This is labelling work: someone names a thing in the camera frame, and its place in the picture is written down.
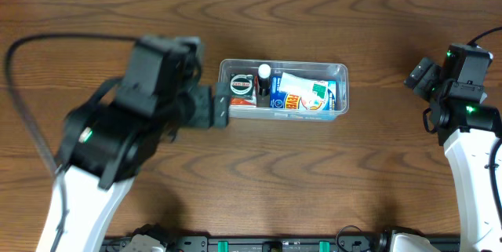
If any black bottle white cap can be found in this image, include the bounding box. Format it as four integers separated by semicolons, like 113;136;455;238
257;64;271;108

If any black cable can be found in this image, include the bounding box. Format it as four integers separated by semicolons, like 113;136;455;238
466;26;502;221
2;32;138;252

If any red Panadol box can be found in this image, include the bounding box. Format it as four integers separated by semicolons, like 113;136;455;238
231;97;256;108

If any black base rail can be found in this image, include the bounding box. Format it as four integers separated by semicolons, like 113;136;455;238
99;232;460;252

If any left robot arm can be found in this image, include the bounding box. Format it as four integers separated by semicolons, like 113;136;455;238
38;35;231;251

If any green Zam-Buk box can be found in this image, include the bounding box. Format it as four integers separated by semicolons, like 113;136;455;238
230;74;254;98

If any blue Kool Fever box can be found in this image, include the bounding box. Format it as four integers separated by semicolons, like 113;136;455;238
270;75;336;111

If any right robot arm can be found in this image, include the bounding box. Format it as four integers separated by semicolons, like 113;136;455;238
404;43;501;251

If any right black cable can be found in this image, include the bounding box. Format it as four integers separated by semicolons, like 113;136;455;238
466;26;502;221

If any white green medicine box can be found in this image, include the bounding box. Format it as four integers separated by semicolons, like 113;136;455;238
278;73;329;100

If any left black cable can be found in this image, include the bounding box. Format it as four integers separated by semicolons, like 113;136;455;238
2;32;138;252

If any clear plastic container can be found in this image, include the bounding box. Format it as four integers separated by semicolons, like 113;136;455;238
219;59;349;120

